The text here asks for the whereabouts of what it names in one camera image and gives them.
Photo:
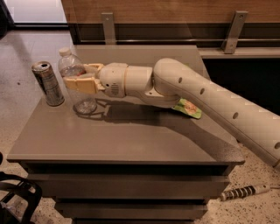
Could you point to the right metal bracket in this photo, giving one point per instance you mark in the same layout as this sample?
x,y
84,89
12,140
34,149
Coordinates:
x,y
230,42

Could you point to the silver redbull can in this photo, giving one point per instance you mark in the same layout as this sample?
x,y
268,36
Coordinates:
x,y
48,83

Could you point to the green dang chips bag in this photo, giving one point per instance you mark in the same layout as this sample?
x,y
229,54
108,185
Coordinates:
x,y
186,107

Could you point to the white power strip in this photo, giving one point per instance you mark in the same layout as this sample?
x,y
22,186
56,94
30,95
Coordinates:
x,y
243,192

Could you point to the black chair base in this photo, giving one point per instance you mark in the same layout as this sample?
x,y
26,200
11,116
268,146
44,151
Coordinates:
x,y
19,199

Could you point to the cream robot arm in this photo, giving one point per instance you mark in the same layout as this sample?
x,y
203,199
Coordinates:
x,y
164,84

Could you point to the clear plastic water bottle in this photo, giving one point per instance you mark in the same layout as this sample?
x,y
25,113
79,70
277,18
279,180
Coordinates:
x,y
72,72

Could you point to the left metal bracket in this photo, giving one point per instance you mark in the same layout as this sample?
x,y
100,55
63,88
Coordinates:
x,y
108,24

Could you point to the grey drawer cabinet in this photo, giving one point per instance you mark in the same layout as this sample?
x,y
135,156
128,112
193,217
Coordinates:
x,y
128,163

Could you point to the metal bracket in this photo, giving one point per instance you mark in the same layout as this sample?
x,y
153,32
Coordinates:
x,y
230,42
108,24

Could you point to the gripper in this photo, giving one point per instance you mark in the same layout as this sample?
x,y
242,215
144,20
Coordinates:
x,y
113,78

